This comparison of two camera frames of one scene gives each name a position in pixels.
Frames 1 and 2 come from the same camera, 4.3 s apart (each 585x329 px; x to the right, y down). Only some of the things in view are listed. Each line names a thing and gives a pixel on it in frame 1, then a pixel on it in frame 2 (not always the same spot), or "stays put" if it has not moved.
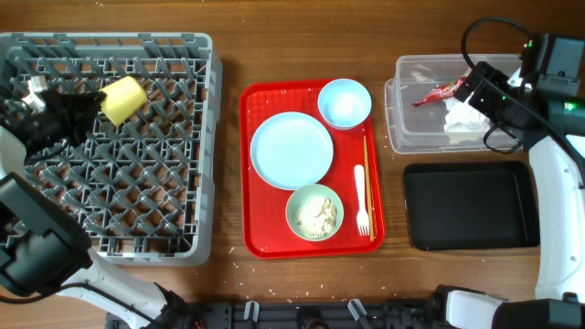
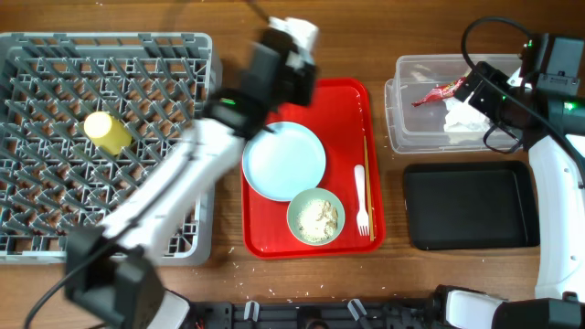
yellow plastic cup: [124, 97] -> [108, 133]
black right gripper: [494, 80] stays put
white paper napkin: [462, 117] stays put
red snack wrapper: [440, 92] stays put
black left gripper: [73, 106] -> [313, 84]
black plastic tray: [471, 206] stays put
